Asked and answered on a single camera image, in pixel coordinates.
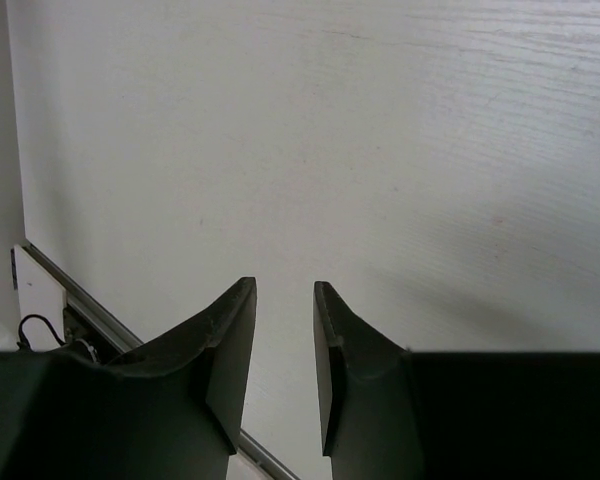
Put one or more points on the aluminium rail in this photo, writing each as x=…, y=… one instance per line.
x=123, y=339

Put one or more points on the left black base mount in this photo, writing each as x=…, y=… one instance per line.
x=80, y=338

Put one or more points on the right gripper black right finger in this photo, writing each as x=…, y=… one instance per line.
x=387, y=412

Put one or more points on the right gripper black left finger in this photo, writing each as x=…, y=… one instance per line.
x=169, y=409

